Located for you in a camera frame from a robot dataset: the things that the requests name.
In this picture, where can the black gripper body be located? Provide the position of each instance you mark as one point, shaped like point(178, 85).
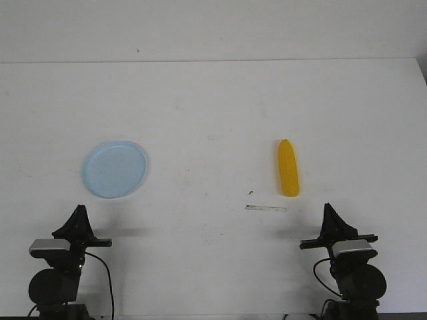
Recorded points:
point(79, 246)
point(318, 243)

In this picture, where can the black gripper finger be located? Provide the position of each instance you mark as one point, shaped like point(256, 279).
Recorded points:
point(71, 226)
point(86, 229)
point(340, 229)
point(326, 223)

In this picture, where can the yellow toy corn cob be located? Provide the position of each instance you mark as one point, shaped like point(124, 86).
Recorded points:
point(288, 169)

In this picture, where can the light blue round plate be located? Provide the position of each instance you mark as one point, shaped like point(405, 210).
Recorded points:
point(114, 169)

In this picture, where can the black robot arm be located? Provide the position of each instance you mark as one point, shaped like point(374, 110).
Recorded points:
point(360, 284)
point(54, 290)

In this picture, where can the clear tape strip on table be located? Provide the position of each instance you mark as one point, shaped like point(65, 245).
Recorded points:
point(265, 208)

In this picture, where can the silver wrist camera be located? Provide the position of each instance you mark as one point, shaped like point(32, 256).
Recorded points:
point(42, 248)
point(348, 248)

